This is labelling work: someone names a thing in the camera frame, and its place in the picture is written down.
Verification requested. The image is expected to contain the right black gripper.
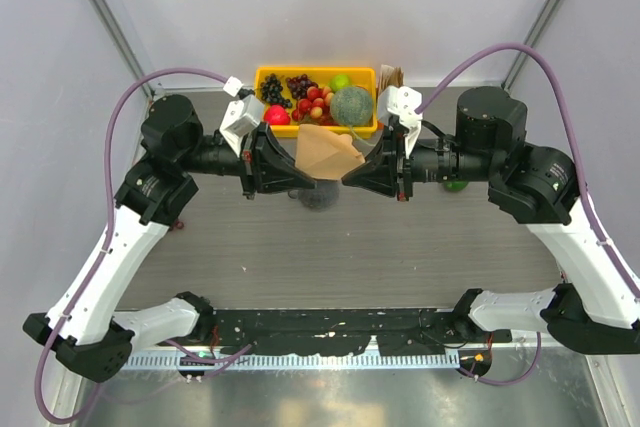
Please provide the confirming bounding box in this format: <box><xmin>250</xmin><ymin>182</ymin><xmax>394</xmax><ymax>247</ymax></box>
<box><xmin>344</xmin><ymin>121</ymin><xmax>501</xmax><ymax>200</ymax></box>

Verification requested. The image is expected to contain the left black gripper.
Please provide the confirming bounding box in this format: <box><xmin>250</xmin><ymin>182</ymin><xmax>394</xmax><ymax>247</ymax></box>
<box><xmin>178</xmin><ymin>119</ymin><xmax>316</xmax><ymax>198</ymax></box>

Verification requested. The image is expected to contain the brown paper coffee filter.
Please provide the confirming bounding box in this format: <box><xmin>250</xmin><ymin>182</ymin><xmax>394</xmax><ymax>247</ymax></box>
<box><xmin>295</xmin><ymin>124</ymin><xmax>365</xmax><ymax>181</ymax></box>

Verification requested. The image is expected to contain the grey transparent glass server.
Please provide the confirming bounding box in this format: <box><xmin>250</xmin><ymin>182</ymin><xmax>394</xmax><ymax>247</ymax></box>
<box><xmin>288</xmin><ymin>189</ymin><xmax>339</xmax><ymax>212</ymax></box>

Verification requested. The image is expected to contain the grey transparent coffee dripper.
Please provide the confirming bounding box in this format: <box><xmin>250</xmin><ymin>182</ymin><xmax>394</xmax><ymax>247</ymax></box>
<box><xmin>310</xmin><ymin>179</ymin><xmax>340</xmax><ymax>202</ymax></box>

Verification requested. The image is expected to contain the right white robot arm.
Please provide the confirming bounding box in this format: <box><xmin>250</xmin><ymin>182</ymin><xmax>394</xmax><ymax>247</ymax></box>
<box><xmin>343</xmin><ymin>87</ymin><xmax>639</xmax><ymax>355</ymax></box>

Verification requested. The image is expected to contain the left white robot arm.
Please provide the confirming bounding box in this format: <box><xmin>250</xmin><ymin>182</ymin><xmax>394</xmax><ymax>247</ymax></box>
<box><xmin>23</xmin><ymin>95</ymin><xmax>316</xmax><ymax>383</ymax></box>

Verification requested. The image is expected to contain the red apple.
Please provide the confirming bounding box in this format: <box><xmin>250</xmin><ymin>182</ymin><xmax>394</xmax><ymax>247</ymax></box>
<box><xmin>264</xmin><ymin>104</ymin><xmax>291</xmax><ymax>126</ymax></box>

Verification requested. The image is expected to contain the green netted melon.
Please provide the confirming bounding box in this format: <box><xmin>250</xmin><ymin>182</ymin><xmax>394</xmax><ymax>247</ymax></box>
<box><xmin>330</xmin><ymin>86</ymin><xmax>374</xmax><ymax>127</ymax></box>

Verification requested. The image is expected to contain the red lychee cluster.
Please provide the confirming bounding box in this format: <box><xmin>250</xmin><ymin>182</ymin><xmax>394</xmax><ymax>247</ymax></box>
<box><xmin>291</xmin><ymin>86</ymin><xmax>336</xmax><ymax>126</ymax></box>

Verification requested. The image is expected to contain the green ball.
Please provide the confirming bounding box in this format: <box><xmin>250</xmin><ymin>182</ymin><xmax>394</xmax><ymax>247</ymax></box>
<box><xmin>442</xmin><ymin>180</ymin><xmax>469</xmax><ymax>193</ymax></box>

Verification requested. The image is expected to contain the yellow plastic tray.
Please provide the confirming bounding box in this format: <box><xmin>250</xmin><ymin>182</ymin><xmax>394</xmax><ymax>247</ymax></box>
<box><xmin>254</xmin><ymin>66</ymin><xmax>379</xmax><ymax>139</ymax></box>

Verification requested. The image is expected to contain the dark blue grape bunch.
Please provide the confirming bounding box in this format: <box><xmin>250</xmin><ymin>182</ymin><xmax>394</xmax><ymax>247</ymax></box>
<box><xmin>259</xmin><ymin>73</ymin><xmax>292</xmax><ymax>109</ymax></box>

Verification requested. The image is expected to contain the dark red grape bunch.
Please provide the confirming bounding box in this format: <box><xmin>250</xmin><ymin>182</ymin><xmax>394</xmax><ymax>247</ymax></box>
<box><xmin>285</xmin><ymin>74</ymin><xmax>318</xmax><ymax>100</ymax></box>

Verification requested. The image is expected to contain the green pear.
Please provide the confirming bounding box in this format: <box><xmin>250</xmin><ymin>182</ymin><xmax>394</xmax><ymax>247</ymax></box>
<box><xmin>328</xmin><ymin>73</ymin><xmax>352</xmax><ymax>93</ymax></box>

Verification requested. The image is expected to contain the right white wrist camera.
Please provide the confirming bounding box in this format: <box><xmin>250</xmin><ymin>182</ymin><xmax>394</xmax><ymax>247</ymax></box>
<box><xmin>377</xmin><ymin>86</ymin><xmax>423</xmax><ymax>159</ymax></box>

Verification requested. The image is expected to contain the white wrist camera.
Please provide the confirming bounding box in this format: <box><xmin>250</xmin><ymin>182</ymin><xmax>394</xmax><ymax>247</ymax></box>
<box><xmin>219</xmin><ymin>95</ymin><xmax>264</xmax><ymax>156</ymax></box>
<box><xmin>377</xmin><ymin>86</ymin><xmax>423</xmax><ymax>159</ymax></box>

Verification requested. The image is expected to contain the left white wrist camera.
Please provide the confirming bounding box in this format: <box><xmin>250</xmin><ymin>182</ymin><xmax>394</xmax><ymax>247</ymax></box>
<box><xmin>219</xmin><ymin>95</ymin><xmax>264</xmax><ymax>156</ymax></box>

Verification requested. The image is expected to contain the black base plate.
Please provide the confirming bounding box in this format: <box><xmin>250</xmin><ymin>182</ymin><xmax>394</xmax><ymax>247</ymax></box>
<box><xmin>154</xmin><ymin>307</ymin><xmax>514</xmax><ymax>358</ymax></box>

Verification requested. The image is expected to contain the slotted cable duct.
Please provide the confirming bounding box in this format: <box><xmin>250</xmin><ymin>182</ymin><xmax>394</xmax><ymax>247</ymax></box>
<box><xmin>122</xmin><ymin>350</ymin><xmax>460</xmax><ymax>372</ymax></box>

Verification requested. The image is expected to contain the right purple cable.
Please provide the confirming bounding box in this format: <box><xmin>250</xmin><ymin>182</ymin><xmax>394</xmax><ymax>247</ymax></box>
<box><xmin>414</xmin><ymin>42</ymin><xmax>640</xmax><ymax>388</ymax></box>

